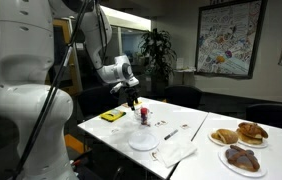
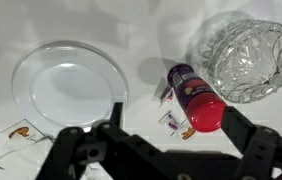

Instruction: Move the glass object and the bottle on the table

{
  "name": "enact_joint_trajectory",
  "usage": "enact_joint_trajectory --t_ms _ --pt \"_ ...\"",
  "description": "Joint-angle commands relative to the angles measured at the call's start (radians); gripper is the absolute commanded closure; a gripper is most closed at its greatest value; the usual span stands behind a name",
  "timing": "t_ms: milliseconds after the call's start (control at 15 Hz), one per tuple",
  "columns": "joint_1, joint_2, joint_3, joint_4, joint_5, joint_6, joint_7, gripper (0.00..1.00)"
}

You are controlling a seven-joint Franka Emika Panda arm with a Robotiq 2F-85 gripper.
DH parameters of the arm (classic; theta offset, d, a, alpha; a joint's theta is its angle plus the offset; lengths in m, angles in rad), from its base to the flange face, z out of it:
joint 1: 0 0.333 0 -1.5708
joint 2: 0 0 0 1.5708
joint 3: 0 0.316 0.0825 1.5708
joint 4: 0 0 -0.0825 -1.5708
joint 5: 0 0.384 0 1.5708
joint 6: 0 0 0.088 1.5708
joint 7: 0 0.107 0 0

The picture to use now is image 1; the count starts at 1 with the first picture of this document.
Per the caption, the white plate under dark bread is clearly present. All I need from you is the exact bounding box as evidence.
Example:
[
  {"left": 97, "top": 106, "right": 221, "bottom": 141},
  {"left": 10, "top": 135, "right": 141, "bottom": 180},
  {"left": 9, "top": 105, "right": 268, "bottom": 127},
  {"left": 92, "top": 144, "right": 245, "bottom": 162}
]
[{"left": 218, "top": 146, "right": 268, "bottom": 178}]

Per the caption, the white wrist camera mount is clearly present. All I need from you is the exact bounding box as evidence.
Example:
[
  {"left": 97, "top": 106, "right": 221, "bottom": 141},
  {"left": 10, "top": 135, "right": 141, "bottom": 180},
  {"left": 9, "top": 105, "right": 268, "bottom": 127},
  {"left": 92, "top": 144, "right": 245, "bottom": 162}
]
[{"left": 109, "top": 82, "right": 125, "bottom": 95}]

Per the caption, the brown crossed bread loaf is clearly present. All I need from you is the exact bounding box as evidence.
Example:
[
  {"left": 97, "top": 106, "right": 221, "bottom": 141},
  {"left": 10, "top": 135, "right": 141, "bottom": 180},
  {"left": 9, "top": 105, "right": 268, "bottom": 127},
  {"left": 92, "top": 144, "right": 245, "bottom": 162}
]
[{"left": 236, "top": 121, "right": 269, "bottom": 145}]

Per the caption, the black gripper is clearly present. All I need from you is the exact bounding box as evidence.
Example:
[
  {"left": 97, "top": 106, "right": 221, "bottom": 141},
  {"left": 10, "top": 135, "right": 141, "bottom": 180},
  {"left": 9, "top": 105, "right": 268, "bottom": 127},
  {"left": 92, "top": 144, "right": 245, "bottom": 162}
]
[{"left": 123, "top": 84, "right": 141, "bottom": 111}]

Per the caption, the dark chocolate crossed bread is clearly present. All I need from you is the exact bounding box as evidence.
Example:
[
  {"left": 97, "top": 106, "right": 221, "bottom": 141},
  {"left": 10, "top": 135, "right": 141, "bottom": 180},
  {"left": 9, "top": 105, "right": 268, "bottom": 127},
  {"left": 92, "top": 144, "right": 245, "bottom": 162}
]
[{"left": 224, "top": 144, "right": 261, "bottom": 173}]

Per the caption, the wooden framed glass door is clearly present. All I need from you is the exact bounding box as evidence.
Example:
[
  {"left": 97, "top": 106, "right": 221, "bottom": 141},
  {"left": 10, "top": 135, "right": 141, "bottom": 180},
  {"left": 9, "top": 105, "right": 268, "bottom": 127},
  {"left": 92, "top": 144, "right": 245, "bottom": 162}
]
[{"left": 52, "top": 18, "right": 83, "bottom": 97}]

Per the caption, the white plate under tan bun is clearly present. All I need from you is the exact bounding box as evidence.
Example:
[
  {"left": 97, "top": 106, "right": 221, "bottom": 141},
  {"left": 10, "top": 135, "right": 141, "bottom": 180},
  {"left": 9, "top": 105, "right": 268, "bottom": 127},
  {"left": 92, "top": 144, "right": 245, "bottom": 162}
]
[{"left": 208, "top": 131, "right": 239, "bottom": 147}]

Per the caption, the small yellow sticky pad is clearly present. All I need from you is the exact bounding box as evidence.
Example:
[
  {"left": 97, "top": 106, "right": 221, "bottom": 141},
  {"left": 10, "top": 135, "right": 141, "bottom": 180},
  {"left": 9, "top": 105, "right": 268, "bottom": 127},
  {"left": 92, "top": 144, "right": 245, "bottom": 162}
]
[{"left": 124, "top": 99, "right": 143, "bottom": 108}]

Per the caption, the green potted plant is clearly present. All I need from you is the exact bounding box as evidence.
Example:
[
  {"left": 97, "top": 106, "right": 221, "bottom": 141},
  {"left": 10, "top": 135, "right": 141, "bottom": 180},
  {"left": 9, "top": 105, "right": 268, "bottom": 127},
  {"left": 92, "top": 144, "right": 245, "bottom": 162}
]
[{"left": 139, "top": 28, "right": 178, "bottom": 95}]

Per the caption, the black marker pen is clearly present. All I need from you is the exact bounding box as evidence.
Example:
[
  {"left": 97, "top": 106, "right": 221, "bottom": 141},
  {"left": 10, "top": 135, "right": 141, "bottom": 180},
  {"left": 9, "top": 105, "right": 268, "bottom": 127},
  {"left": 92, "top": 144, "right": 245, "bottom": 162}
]
[{"left": 163, "top": 129, "right": 179, "bottom": 141}]

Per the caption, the large framed drawing poster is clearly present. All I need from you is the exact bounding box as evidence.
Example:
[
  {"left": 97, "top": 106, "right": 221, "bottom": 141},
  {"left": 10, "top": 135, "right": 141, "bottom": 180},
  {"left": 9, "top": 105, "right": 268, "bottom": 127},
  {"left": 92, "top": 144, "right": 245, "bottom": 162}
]
[{"left": 194, "top": 0, "right": 269, "bottom": 80}]

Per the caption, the orange wooden board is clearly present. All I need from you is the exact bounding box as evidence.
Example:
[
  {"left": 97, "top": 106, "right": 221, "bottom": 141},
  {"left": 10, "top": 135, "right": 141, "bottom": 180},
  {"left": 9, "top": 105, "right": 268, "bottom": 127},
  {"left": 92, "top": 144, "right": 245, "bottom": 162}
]
[{"left": 64, "top": 134, "right": 86, "bottom": 155}]

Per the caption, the small bottle with red cap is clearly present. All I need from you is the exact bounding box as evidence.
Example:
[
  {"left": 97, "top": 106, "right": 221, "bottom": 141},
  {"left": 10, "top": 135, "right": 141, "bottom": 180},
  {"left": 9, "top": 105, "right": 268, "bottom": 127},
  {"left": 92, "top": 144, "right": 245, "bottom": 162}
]
[{"left": 140, "top": 107, "right": 149, "bottom": 126}]

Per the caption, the yellow sponge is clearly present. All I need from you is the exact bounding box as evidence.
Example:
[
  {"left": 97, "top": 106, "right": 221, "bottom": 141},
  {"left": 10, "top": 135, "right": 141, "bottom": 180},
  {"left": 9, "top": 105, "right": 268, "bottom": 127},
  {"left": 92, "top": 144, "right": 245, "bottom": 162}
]
[{"left": 99, "top": 108, "right": 127, "bottom": 123}]

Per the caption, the white plate under brown bread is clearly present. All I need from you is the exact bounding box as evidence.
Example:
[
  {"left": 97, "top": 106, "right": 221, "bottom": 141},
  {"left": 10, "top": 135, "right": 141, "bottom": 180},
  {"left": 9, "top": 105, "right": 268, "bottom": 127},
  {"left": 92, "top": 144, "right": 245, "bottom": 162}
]
[{"left": 237, "top": 136, "right": 269, "bottom": 149}]

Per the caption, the small white side table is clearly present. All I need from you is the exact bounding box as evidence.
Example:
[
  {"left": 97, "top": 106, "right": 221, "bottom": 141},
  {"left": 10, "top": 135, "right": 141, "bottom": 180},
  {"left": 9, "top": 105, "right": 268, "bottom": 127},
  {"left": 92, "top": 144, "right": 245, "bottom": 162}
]
[{"left": 172, "top": 58, "right": 197, "bottom": 88}]

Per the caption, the empty white plate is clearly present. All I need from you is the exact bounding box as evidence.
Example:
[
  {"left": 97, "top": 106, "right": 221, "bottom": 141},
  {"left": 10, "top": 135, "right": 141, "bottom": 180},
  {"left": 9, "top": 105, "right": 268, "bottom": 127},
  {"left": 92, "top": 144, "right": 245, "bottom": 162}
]
[{"left": 128, "top": 131, "right": 160, "bottom": 152}]

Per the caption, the black office chair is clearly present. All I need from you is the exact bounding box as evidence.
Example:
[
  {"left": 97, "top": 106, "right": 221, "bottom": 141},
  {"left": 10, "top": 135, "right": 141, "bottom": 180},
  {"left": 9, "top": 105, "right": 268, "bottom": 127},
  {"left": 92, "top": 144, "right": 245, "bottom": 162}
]
[
  {"left": 245, "top": 103, "right": 282, "bottom": 134},
  {"left": 77, "top": 84, "right": 127, "bottom": 122},
  {"left": 164, "top": 85, "right": 203, "bottom": 110}
]

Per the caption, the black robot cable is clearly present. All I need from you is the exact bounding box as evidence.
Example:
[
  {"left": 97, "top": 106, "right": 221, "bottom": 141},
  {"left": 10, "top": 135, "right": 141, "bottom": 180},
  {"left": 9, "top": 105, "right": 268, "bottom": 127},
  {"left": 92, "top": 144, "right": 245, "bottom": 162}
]
[{"left": 11, "top": 0, "right": 109, "bottom": 180}]

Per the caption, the tan bread bun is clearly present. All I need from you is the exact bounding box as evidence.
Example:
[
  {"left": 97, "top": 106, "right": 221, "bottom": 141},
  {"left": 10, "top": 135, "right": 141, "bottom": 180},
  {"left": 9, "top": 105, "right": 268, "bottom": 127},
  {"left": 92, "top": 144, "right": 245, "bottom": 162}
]
[{"left": 210, "top": 128, "right": 239, "bottom": 145}]

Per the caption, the white paper napkin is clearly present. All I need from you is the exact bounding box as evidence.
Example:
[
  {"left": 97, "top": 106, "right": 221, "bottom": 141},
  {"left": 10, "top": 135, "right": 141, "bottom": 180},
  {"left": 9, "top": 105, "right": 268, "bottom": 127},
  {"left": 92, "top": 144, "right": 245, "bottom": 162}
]
[{"left": 156, "top": 139, "right": 198, "bottom": 168}]

